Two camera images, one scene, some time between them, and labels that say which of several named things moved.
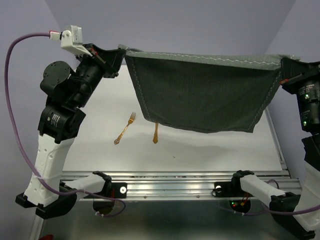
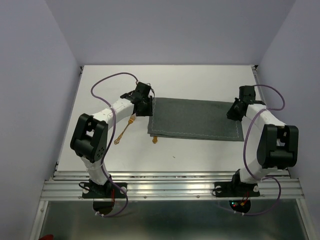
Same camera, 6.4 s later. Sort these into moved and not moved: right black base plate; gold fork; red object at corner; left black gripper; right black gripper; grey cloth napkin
Moved: left black gripper; right black gripper; grey cloth napkin
Not moved: red object at corner; gold fork; right black base plate
